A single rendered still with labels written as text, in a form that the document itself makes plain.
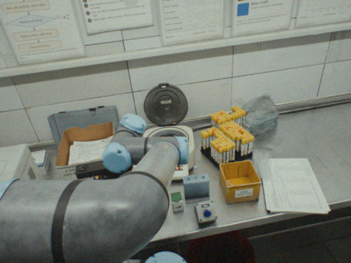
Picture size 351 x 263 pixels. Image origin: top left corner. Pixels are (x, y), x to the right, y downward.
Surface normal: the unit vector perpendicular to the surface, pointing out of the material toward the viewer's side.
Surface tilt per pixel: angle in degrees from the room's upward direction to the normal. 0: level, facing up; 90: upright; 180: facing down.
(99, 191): 19
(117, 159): 81
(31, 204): 12
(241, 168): 90
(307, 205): 1
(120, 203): 37
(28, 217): 33
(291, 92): 90
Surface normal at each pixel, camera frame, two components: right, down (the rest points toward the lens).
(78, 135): 0.20, 0.52
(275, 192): -0.08, -0.81
